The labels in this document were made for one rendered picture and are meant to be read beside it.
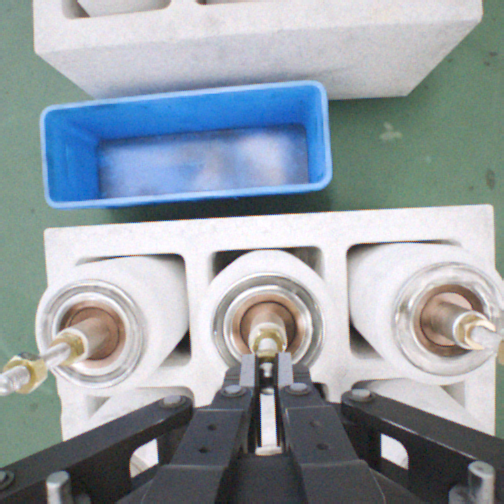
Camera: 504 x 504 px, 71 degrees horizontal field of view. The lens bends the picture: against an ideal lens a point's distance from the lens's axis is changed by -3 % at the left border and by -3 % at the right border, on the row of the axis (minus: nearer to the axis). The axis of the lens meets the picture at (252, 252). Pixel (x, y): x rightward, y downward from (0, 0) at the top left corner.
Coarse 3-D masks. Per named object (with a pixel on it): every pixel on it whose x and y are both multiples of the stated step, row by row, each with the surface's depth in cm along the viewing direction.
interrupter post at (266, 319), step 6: (264, 312) 24; (270, 312) 24; (258, 318) 23; (264, 318) 22; (270, 318) 22; (276, 318) 23; (252, 324) 23; (258, 324) 21; (264, 324) 21; (270, 324) 21; (276, 324) 21; (282, 324) 23; (252, 330) 21; (282, 330) 21; (252, 336) 21; (282, 336) 21
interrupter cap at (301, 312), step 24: (240, 288) 24; (264, 288) 24; (288, 288) 24; (216, 312) 24; (240, 312) 24; (288, 312) 24; (312, 312) 24; (216, 336) 24; (240, 336) 24; (288, 336) 24; (312, 336) 24; (240, 360) 24; (312, 360) 24
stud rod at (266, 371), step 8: (264, 344) 19; (272, 344) 19; (264, 368) 16; (272, 368) 16; (264, 376) 15; (272, 376) 15; (264, 384) 15; (272, 384) 15; (264, 392) 15; (272, 392) 15
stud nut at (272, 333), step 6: (258, 330) 21; (264, 330) 20; (270, 330) 20; (276, 330) 20; (258, 336) 20; (264, 336) 20; (270, 336) 20; (276, 336) 20; (252, 342) 20; (258, 342) 20; (276, 342) 20; (282, 342) 20; (252, 348) 20; (258, 348) 20; (282, 348) 20
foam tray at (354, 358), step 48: (48, 240) 32; (96, 240) 31; (144, 240) 31; (192, 240) 31; (240, 240) 31; (288, 240) 31; (336, 240) 31; (384, 240) 30; (432, 240) 36; (480, 240) 30; (192, 288) 31; (336, 288) 31; (192, 336) 32; (144, 384) 32; (192, 384) 32; (336, 384) 31; (480, 384) 31
